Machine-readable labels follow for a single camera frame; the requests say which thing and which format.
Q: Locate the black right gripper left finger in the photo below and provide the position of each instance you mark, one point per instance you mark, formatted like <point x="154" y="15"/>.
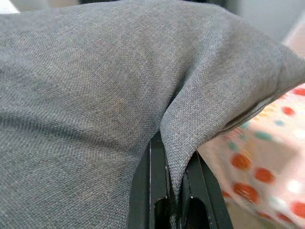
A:
<point x="147" y="186"/>

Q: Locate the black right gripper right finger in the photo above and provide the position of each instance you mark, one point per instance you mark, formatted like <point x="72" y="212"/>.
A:
<point x="205" y="202"/>

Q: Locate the grey fabric pillow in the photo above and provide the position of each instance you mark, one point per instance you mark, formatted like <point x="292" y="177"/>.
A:
<point x="95" y="95"/>

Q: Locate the white polka dot cloth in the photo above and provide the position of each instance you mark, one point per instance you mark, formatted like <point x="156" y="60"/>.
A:
<point x="262" y="155"/>

